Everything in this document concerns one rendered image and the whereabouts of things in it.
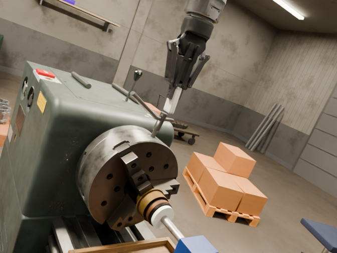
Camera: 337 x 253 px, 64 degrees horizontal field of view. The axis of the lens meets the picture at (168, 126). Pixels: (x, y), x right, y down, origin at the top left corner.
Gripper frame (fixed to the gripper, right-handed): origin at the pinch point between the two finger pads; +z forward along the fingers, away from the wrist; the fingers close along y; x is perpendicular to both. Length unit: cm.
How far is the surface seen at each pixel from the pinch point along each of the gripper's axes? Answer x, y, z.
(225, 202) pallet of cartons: 116, 217, 128
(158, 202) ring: -5.9, 2.4, 27.3
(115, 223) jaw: 3.2, -2.6, 40.4
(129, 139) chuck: 10.1, -2.3, 16.2
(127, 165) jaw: 3.2, -4.8, 21.1
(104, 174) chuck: 7.2, -8.7, 26.5
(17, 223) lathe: 25, -24, 55
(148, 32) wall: 609, 331, -49
